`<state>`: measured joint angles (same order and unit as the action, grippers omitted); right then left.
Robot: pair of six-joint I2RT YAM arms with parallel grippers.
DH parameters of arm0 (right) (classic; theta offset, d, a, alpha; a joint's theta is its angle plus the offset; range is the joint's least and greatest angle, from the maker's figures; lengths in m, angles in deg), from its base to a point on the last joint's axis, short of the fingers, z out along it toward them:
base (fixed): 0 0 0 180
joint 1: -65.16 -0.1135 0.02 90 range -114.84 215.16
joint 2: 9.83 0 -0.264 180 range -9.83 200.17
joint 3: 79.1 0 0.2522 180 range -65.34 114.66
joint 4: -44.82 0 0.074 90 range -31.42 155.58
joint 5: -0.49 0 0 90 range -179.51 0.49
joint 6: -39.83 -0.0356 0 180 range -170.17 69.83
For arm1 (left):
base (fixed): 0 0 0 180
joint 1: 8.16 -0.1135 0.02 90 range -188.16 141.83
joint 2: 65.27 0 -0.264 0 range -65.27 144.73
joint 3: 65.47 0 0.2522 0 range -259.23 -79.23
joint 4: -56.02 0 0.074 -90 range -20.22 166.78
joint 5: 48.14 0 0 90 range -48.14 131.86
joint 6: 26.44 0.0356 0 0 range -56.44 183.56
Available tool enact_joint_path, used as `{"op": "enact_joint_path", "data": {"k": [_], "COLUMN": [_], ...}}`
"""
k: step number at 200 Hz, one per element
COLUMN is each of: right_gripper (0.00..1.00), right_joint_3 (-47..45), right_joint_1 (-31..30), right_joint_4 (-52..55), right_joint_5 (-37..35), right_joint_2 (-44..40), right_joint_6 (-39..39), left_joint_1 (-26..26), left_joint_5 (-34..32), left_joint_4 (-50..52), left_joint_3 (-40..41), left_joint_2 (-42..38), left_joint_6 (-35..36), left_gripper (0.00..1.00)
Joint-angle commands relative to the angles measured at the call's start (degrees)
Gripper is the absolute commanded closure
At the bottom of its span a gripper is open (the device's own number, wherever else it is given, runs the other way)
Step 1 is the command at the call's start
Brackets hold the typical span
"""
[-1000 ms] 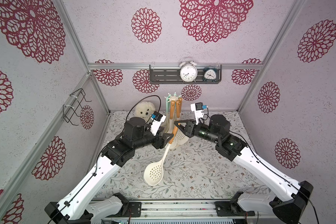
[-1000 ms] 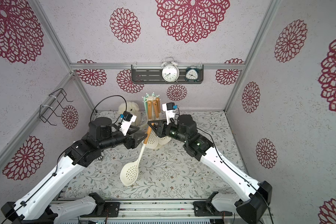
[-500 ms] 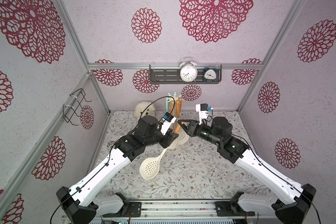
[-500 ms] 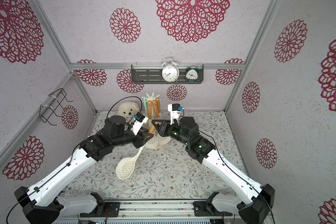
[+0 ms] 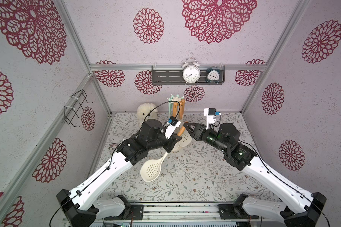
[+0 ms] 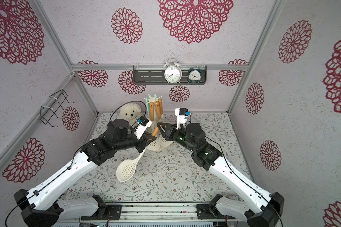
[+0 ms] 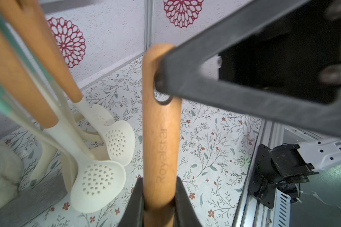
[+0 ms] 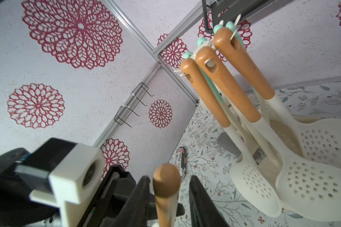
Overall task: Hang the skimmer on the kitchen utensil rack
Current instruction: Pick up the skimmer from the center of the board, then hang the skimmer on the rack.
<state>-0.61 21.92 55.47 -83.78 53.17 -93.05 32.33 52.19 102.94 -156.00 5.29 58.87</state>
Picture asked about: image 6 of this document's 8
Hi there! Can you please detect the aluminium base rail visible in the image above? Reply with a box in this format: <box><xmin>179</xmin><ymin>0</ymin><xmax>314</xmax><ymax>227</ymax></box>
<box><xmin>39</xmin><ymin>201</ymin><xmax>279</xmax><ymax>227</ymax></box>

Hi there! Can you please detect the cream skimmer brown handle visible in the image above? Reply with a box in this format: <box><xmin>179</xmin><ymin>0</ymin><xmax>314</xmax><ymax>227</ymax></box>
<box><xmin>149</xmin><ymin>102</ymin><xmax>154</xmax><ymax>122</ymax></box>

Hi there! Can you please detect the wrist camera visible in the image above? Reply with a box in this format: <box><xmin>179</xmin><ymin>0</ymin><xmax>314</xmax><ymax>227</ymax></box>
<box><xmin>134</xmin><ymin>115</ymin><xmax>153</xmax><ymax>140</ymax></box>
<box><xmin>175</xmin><ymin>108</ymin><xmax>192</xmax><ymax>130</ymax></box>

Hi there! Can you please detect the teal alarm clock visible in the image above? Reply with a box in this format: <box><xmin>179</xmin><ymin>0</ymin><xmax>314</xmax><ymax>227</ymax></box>
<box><xmin>188</xmin><ymin>68</ymin><xmax>202</xmax><ymax>83</ymax></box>

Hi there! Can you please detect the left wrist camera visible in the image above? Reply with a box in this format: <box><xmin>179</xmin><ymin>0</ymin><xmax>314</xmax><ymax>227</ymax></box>
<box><xmin>134</xmin><ymin>115</ymin><xmax>153</xmax><ymax>140</ymax></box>

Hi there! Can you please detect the black wire wall rack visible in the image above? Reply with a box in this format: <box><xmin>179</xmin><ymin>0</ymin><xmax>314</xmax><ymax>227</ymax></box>
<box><xmin>39</xmin><ymin>89</ymin><xmax>73</xmax><ymax>128</ymax></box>

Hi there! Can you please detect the white plush dog toy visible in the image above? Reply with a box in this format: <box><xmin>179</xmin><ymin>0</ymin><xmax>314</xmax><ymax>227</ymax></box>
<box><xmin>119</xmin><ymin>103</ymin><xmax>142</xmax><ymax>126</ymax></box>

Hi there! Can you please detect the cream skimmer orange handle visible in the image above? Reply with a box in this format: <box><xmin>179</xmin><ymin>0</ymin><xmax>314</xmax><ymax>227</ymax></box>
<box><xmin>155</xmin><ymin>101</ymin><xmax>162</xmax><ymax>122</ymax></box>

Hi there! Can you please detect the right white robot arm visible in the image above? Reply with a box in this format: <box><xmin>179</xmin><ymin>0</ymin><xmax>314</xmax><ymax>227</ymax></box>
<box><xmin>157</xmin><ymin>123</ymin><xmax>284</xmax><ymax>227</ymax></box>

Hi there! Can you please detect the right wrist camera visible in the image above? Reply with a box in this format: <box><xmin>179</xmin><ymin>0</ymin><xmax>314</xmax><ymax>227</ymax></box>
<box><xmin>175</xmin><ymin>108</ymin><xmax>192</xmax><ymax>130</ymax></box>

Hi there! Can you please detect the cream utensil rack stand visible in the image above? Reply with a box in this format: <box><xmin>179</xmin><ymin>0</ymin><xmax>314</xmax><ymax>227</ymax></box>
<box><xmin>144</xmin><ymin>94</ymin><xmax>171</xmax><ymax>152</ymax></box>

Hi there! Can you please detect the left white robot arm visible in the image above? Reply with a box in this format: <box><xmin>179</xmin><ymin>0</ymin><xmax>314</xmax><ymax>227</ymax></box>
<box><xmin>14</xmin><ymin>117</ymin><xmax>156</xmax><ymax>227</ymax></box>

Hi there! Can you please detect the grey wall shelf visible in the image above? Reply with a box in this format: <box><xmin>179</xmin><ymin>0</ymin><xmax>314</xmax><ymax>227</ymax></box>
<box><xmin>133</xmin><ymin>66</ymin><xmax>207</xmax><ymax>86</ymax></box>

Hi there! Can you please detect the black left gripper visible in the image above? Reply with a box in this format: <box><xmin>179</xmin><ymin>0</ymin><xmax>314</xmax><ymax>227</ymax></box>
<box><xmin>114</xmin><ymin>128</ymin><xmax>156</xmax><ymax>152</ymax></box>

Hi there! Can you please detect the cream skimmer wooden handle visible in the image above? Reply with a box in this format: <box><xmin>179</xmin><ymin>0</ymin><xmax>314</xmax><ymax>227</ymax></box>
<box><xmin>158</xmin><ymin>98</ymin><xmax>163</xmax><ymax>115</ymax></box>

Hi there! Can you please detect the white alarm clock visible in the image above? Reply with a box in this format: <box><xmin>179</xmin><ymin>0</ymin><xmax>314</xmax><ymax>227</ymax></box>
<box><xmin>163</xmin><ymin>58</ymin><xmax>182</xmax><ymax>83</ymax></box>

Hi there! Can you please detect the cream skimmer tan handle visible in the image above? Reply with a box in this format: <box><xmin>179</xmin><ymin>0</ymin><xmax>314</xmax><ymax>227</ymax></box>
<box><xmin>116</xmin><ymin>126</ymin><xmax>160</xmax><ymax>183</ymax></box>

